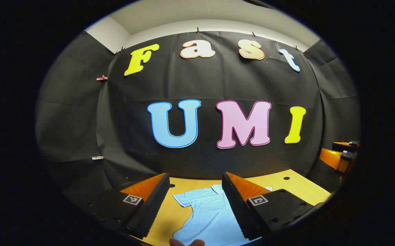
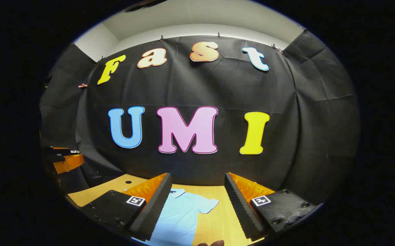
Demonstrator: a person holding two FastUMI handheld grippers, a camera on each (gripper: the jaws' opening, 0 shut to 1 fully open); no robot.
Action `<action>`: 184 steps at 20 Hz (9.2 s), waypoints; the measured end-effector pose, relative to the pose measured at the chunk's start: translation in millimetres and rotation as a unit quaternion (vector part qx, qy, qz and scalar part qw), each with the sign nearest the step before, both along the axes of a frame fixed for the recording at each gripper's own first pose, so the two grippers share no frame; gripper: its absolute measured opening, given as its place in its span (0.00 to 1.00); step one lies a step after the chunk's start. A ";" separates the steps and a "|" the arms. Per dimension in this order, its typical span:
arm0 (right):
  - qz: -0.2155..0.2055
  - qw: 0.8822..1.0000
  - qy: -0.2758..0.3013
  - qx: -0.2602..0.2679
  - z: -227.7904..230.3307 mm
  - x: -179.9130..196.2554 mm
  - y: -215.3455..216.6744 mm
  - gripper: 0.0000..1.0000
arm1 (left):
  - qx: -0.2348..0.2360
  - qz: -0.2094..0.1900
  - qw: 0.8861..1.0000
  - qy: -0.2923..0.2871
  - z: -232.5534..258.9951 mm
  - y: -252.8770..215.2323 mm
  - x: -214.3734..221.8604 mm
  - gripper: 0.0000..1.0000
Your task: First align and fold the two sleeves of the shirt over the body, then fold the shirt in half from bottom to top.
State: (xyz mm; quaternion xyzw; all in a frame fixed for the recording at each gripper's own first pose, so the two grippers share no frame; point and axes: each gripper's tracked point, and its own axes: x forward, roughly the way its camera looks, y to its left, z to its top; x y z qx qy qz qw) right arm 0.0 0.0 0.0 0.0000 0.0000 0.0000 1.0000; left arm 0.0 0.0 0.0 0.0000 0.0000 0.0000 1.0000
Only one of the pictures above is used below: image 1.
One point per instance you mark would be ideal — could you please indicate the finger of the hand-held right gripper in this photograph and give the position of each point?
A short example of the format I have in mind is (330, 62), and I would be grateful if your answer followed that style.
(332, 159)
(344, 147)

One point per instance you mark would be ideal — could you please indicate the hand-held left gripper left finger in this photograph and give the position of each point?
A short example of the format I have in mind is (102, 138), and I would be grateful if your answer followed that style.
(154, 201)

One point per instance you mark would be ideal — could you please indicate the light blue T-shirt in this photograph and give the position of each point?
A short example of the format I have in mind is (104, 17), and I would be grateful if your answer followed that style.
(211, 213)

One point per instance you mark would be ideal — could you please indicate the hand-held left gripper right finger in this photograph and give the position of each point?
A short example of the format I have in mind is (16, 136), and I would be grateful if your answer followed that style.
(235, 205)

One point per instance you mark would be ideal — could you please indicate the pink clip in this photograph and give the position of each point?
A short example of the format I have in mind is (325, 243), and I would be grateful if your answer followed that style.
(101, 78)

